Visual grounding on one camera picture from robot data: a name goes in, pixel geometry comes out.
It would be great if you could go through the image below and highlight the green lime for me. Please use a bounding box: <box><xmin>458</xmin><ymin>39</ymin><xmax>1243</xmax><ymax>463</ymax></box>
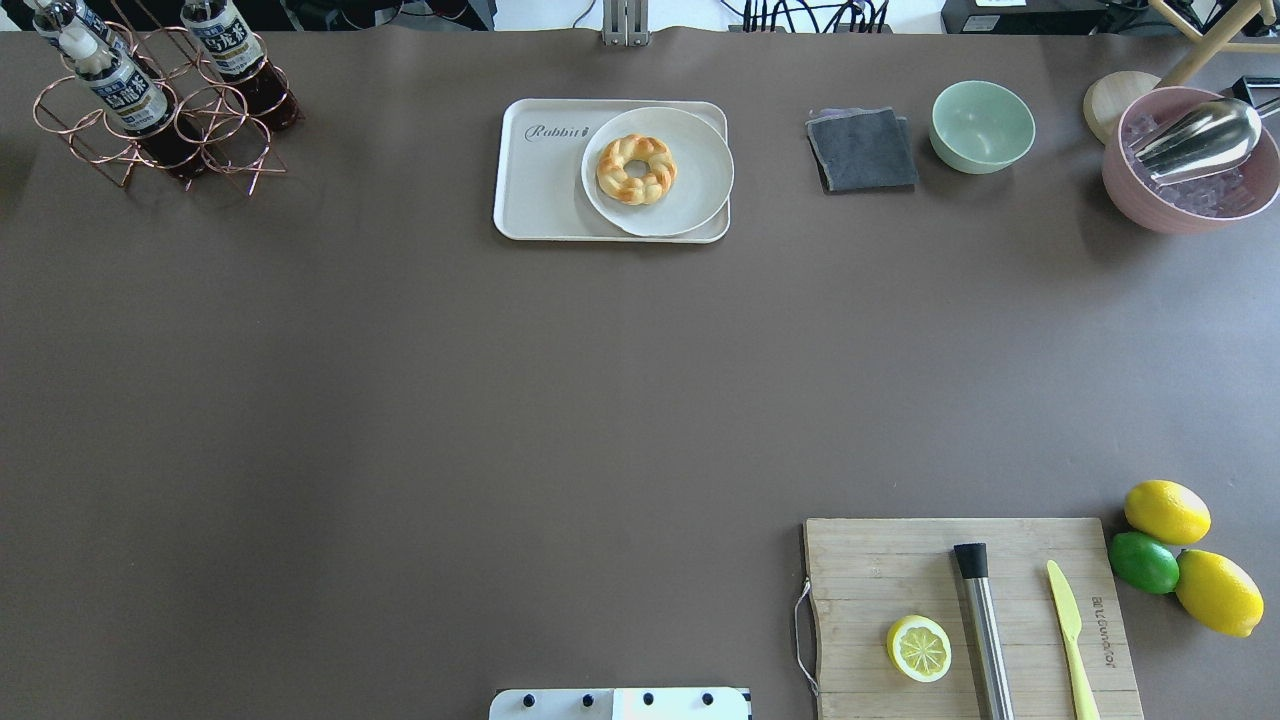
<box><xmin>1108</xmin><ymin>530</ymin><xmax>1180</xmax><ymax>594</ymax></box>

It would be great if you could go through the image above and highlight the yellow lemon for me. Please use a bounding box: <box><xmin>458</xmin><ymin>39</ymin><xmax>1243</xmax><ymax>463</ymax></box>
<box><xmin>1123</xmin><ymin>479</ymin><xmax>1212</xmax><ymax>546</ymax></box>
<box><xmin>1175</xmin><ymin>550</ymin><xmax>1265</xmax><ymax>638</ymax></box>

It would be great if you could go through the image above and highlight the white round plate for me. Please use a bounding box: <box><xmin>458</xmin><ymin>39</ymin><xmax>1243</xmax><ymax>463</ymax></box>
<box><xmin>581</xmin><ymin>108</ymin><xmax>733</xmax><ymax>237</ymax></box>

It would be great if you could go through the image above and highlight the tea bottle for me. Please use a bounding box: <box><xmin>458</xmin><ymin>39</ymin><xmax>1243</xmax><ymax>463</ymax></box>
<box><xmin>180</xmin><ymin>1</ymin><xmax>300</xmax><ymax>132</ymax></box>
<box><xmin>59</xmin><ymin>26</ymin><xmax>207</xmax><ymax>181</ymax></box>
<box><xmin>26</xmin><ymin>1</ymin><xmax>131</xmax><ymax>61</ymax></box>

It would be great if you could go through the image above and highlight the yellow plastic knife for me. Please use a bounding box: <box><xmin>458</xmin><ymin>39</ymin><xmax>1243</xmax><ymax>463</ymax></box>
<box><xmin>1046</xmin><ymin>560</ymin><xmax>1101</xmax><ymax>720</ymax></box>

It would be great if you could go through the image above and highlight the pink ice bowl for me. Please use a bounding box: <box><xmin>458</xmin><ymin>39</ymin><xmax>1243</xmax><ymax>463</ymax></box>
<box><xmin>1102</xmin><ymin>86</ymin><xmax>1279</xmax><ymax>234</ymax></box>

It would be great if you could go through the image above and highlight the halved lemon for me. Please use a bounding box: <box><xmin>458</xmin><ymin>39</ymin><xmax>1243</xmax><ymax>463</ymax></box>
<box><xmin>884</xmin><ymin>614</ymin><xmax>952</xmax><ymax>683</ymax></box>

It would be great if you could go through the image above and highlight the round wooden stand base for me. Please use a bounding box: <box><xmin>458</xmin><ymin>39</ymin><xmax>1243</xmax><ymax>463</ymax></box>
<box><xmin>1082</xmin><ymin>70</ymin><xmax>1160</xmax><ymax>143</ymax></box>

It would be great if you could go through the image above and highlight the wooden cutting board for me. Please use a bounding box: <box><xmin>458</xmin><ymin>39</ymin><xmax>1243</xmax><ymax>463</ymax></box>
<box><xmin>804</xmin><ymin>518</ymin><xmax>1144</xmax><ymax>719</ymax></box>

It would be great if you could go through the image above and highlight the cream rectangular serving tray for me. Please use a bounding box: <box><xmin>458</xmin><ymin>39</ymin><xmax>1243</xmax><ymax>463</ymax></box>
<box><xmin>493</xmin><ymin>97</ymin><xmax>730</xmax><ymax>243</ymax></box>

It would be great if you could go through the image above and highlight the steel muddler black tip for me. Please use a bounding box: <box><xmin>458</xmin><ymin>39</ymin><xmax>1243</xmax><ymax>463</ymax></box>
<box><xmin>954</xmin><ymin>542</ymin><xmax>1016</xmax><ymax>719</ymax></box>

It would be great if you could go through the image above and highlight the copper wire bottle rack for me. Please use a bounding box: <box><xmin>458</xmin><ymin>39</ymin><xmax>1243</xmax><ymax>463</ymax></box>
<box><xmin>31</xmin><ymin>23</ymin><xmax>287</xmax><ymax>195</ymax></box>

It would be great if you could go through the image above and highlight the metal ice scoop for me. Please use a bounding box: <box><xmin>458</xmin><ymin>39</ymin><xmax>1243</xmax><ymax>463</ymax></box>
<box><xmin>1135</xmin><ymin>97</ymin><xmax>1262</xmax><ymax>186</ymax></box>

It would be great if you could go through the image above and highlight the mint green bowl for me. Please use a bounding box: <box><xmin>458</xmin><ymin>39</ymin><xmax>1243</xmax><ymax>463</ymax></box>
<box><xmin>929</xmin><ymin>79</ymin><xmax>1036</xmax><ymax>176</ymax></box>

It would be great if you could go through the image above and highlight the braided ring bread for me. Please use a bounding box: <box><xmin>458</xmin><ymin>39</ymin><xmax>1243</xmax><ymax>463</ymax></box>
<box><xmin>595</xmin><ymin>135</ymin><xmax>678</xmax><ymax>206</ymax></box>

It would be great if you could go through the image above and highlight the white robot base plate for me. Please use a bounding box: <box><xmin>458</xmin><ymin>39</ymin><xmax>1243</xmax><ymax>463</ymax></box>
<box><xmin>488</xmin><ymin>685</ymin><xmax>753</xmax><ymax>719</ymax></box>

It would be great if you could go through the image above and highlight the grey folded cloth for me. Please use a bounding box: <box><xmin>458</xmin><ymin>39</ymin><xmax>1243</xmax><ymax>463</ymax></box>
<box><xmin>805</xmin><ymin>108</ymin><xmax>919</xmax><ymax>193</ymax></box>

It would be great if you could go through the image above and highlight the yellow lemon upper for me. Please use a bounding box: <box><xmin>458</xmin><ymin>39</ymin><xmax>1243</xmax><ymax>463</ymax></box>
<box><xmin>1123</xmin><ymin>479</ymin><xmax>1212</xmax><ymax>546</ymax></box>

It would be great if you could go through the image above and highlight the yellow lemon lower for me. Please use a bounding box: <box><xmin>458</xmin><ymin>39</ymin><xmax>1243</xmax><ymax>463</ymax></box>
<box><xmin>1175</xmin><ymin>550</ymin><xmax>1265</xmax><ymax>638</ymax></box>

